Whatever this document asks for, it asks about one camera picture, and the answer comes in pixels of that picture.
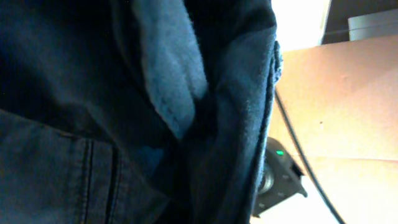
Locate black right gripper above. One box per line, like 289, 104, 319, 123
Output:
252, 138, 308, 217

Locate dark blue denim shorts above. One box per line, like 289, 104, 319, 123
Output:
1, 0, 281, 223

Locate grey object in background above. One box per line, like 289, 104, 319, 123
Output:
348, 9, 398, 41

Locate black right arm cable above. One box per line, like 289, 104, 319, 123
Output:
274, 88, 346, 224

